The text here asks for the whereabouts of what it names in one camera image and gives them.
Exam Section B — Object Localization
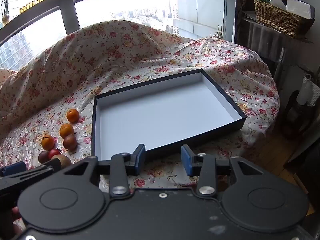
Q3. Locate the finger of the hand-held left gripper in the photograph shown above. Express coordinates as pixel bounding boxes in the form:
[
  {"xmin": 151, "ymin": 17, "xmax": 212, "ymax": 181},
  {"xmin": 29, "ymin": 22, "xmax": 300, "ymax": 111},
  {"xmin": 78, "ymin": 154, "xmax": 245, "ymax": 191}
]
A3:
[
  {"xmin": 0, "ymin": 161, "xmax": 27, "ymax": 177},
  {"xmin": 0, "ymin": 159, "xmax": 63, "ymax": 196}
]

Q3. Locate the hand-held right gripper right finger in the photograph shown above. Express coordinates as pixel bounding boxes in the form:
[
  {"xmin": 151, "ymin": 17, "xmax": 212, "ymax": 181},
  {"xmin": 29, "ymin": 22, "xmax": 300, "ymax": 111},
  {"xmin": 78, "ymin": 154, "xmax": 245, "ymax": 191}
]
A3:
[{"xmin": 180, "ymin": 144, "xmax": 263, "ymax": 196}]

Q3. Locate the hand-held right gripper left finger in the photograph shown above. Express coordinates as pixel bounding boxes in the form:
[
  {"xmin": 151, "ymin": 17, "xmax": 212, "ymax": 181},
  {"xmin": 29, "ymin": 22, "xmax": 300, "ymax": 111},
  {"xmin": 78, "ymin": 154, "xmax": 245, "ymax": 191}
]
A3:
[{"xmin": 60, "ymin": 144, "xmax": 146, "ymax": 198}]

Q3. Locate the dark brown round fruit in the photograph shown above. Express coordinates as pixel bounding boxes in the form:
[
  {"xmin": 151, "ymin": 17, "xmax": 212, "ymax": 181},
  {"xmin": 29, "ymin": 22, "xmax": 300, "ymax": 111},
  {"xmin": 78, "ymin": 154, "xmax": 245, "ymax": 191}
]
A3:
[{"xmin": 38, "ymin": 151, "xmax": 50, "ymax": 164}]

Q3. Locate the small red fruit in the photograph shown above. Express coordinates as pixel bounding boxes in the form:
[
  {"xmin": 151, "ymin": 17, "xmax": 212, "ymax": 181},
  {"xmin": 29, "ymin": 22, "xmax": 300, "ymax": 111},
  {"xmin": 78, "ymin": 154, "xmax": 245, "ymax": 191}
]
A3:
[{"xmin": 48, "ymin": 148, "xmax": 62, "ymax": 159}]

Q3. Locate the orange tangerine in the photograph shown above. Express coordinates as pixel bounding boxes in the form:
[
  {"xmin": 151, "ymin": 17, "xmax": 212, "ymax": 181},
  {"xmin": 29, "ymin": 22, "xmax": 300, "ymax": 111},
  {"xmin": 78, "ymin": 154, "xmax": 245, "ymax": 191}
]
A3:
[
  {"xmin": 41, "ymin": 134, "xmax": 55, "ymax": 151},
  {"xmin": 59, "ymin": 123, "xmax": 75, "ymax": 138},
  {"xmin": 66, "ymin": 108, "xmax": 80, "ymax": 123}
]

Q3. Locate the tan brown kiwi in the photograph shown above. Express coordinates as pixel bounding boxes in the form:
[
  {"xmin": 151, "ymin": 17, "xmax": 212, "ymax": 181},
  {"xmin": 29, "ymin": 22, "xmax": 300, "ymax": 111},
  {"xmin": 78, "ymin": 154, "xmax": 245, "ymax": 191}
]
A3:
[{"xmin": 50, "ymin": 154, "xmax": 72, "ymax": 167}]

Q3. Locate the black box with white inside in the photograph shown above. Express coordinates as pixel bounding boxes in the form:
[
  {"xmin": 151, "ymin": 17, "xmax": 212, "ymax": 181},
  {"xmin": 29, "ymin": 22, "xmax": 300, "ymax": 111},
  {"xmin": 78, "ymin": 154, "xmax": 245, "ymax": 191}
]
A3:
[{"xmin": 91, "ymin": 68, "xmax": 247, "ymax": 161}]

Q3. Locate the reddish brown round fruit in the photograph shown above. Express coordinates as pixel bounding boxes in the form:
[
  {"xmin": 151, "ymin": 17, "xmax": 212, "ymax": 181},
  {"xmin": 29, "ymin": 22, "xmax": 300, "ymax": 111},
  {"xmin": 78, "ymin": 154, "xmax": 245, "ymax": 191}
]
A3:
[{"xmin": 63, "ymin": 134, "xmax": 78, "ymax": 152}]

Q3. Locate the floral printed blanket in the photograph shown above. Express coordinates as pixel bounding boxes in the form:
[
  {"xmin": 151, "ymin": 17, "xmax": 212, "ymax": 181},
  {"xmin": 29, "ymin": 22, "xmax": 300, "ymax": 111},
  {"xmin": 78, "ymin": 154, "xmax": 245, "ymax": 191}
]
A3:
[{"xmin": 0, "ymin": 20, "xmax": 280, "ymax": 190}]

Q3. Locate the dry twig plant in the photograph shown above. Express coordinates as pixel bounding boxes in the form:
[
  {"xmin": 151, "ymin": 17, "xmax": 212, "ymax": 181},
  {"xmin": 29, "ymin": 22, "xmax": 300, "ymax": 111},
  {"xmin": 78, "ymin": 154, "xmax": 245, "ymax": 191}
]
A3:
[{"xmin": 212, "ymin": 24, "xmax": 224, "ymax": 39}]

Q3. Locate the white plastic container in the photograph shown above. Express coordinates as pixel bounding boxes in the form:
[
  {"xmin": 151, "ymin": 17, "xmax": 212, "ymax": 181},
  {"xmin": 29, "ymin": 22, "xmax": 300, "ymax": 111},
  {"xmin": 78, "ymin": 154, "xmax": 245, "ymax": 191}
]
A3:
[{"xmin": 297, "ymin": 72, "xmax": 320, "ymax": 106}]

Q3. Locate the grey cloth covered table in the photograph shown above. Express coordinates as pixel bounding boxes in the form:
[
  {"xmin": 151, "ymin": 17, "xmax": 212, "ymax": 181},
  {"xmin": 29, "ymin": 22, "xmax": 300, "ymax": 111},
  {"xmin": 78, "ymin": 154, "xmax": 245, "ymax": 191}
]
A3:
[{"xmin": 240, "ymin": 10, "xmax": 313, "ymax": 80}]

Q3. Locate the sprouting bulb plant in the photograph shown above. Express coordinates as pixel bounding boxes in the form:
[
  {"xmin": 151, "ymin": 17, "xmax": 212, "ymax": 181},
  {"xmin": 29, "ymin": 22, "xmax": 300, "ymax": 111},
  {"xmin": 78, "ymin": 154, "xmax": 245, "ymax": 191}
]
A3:
[{"xmin": 0, "ymin": 0, "xmax": 13, "ymax": 25}]

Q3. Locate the row of yellow bottles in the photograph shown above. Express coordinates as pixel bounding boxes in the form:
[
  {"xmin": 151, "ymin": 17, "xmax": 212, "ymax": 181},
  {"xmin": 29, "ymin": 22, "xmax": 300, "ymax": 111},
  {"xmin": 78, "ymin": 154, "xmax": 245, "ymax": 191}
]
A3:
[{"xmin": 19, "ymin": 0, "xmax": 57, "ymax": 14}]

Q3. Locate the woven wicker basket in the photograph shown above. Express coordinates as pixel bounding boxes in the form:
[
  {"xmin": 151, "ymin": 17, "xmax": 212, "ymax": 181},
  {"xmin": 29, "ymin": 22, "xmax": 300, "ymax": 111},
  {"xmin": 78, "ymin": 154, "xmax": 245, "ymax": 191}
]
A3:
[{"xmin": 254, "ymin": 0, "xmax": 315, "ymax": 38}]

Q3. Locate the white box with dark side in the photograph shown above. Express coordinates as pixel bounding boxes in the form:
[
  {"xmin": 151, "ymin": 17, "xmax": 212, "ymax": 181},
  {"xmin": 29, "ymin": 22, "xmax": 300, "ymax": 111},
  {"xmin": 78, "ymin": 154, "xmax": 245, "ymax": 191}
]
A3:
[{"xmin": 286, "ymin": 0, "xmax": 316, "ymax": 19}]

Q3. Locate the grey window frame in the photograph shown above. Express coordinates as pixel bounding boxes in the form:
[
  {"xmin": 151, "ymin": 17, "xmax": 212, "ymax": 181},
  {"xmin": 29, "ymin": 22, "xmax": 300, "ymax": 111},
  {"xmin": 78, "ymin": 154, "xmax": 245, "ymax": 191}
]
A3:
[{"xmin": 0, "ymin": 0, "xmax": 237, "ymax": 53}]

